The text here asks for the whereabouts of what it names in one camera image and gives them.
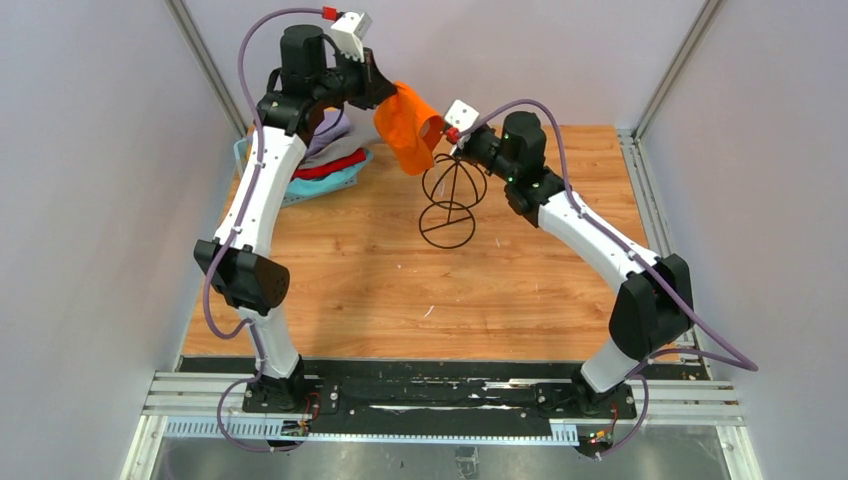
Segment red bucket hat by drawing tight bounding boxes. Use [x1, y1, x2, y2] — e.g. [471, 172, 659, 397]
[293, 148, 369, 181]

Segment black wire hat stand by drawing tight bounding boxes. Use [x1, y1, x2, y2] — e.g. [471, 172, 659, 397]
[418, 153, 488, 250]

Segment left aluminium corner rail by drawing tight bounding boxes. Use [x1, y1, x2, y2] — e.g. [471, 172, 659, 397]
[164, 0, 248, 136]

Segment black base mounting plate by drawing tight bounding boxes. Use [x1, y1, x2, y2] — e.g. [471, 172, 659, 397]
[149, 357, 707, 440]

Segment teal plastic basket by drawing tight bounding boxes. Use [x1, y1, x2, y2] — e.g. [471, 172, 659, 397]
[233, 137, 375, 210]

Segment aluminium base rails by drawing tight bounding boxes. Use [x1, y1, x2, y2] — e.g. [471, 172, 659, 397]
[121, 372, 763, 479]

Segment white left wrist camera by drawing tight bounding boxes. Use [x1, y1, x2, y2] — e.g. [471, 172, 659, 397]
[330, 11, 372, 63]

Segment orange bucket hat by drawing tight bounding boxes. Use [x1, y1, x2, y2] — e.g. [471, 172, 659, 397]
[374, 82, 445, 176]

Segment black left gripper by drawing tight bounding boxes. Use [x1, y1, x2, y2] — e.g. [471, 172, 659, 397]
[311, 45, 395, 111]

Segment lavender bucket hat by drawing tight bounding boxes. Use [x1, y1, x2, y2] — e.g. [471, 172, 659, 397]
[303, 110, 379, 166]

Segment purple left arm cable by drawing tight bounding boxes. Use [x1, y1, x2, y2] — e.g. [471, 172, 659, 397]
[201, 6, 339, 454]

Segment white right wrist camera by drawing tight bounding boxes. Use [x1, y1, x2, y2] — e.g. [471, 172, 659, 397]
[443, 99, 480, 133]

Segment aluminium corner frame rail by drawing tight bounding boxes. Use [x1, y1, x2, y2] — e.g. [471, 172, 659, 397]
[616, 0, 723, 379]

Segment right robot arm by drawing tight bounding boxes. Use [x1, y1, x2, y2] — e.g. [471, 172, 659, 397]
[450, 107, 693, 417]

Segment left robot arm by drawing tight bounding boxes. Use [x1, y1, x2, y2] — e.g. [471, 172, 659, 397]
[194, 13, 396, 413]

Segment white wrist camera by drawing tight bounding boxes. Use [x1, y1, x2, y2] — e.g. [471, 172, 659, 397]
[443, 99, 480, 133]
[330, 11, 372, 63]

